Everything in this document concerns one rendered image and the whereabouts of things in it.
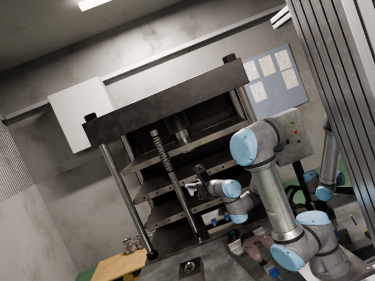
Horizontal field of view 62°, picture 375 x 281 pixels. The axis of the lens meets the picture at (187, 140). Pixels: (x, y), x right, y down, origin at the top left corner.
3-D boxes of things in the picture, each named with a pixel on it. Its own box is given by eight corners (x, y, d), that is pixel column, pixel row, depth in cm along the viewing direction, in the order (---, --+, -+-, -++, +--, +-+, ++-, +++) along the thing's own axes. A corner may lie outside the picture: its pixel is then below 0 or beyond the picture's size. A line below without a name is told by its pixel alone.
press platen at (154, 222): (273, 183, 248) (270, 177, 248) (147, 231, 256) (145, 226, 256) (255, 164, 322) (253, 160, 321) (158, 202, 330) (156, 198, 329)
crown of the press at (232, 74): (267, 127, 233) (238, 50, 226) (110, 190, 242) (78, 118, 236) (248, 120, 316) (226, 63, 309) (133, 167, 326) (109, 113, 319)
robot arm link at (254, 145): (326, 256, 112) (273, 116, 106) (301, 281, 104) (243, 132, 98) (299, 248, 122) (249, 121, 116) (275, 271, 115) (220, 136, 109)
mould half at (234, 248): (303, 264, 167) (296, 246, 166) (263, 288, 161) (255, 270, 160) (259, 235, 216) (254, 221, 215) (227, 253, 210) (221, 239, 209)
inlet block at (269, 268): (287, 281, 155) (284, 271, 155) (279, 286, 154) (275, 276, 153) (274, 270, 168) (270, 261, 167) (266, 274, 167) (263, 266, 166)
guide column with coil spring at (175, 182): (217, 274, 254) (155, 129, 240) (211, 277, 255) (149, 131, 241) (217, 271, 260) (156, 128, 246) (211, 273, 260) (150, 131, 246)
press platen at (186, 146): (249, 125, 246) (247, 119, 245) (124, 176, 254) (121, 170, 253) (238, 120, 315) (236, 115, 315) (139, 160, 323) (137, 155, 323)
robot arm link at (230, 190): (232, 203, 127) (225, 184, 126) (217, 201, 136) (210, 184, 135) (246, 194, 131) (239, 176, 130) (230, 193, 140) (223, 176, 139)
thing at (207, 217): (239, 222, 252) (231, 203, 250) (208, 234, 254) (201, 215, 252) (232, 202, 302) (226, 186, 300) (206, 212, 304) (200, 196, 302)
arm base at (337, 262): (359, 267, 114) (351, 244, 113) (323, 285, 113) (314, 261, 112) (336, 250, 129) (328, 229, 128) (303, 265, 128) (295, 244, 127)
